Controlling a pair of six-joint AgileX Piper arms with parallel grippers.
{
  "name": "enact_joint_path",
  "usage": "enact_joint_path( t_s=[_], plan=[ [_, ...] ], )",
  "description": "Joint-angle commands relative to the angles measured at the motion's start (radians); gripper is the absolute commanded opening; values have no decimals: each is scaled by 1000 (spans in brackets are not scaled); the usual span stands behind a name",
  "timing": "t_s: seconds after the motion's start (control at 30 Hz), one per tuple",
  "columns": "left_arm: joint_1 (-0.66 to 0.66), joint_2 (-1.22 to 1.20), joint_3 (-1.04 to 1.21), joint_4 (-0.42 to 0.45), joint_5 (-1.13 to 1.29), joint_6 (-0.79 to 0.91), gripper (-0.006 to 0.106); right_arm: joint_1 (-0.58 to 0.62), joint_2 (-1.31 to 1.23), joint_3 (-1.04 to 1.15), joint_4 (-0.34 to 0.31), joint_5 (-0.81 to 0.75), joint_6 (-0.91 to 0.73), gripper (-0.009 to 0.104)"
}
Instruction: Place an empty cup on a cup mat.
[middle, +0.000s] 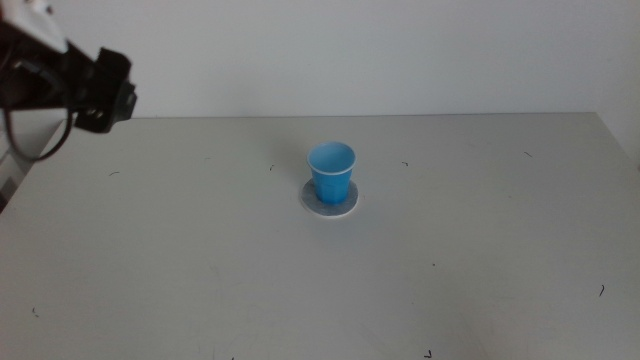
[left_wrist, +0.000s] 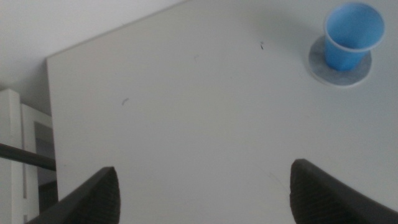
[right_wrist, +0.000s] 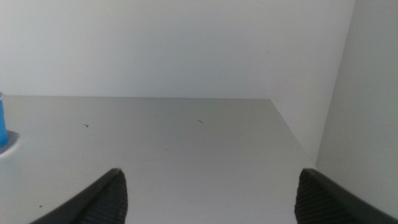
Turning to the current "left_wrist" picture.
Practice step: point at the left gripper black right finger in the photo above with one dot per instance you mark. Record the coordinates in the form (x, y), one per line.
(323, 202)

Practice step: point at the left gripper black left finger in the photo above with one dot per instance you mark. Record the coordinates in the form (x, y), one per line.
(93, 202)

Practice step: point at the blue plastic cup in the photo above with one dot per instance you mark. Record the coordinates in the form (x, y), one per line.
(345, 53)

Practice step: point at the round grey cup mat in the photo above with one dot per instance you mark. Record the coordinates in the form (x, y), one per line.
(320, 70)

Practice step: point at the dark metal bar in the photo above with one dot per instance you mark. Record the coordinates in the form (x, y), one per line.
(25, 157)

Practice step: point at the white cabinet frame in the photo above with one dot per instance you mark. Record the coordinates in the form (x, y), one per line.
(12, 186)

